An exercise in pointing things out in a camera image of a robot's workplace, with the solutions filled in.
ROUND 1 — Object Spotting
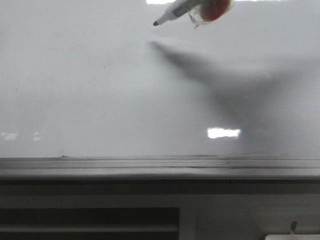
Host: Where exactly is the white whiteboard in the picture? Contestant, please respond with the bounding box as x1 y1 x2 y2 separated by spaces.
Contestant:
0 0 320 158

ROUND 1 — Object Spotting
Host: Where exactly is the grey whiteboard ledge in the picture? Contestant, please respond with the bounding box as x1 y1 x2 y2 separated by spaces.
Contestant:
0 155 320 181

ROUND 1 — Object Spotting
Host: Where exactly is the white whiteboard marker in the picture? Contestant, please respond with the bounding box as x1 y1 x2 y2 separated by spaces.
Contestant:
152 0 236 29

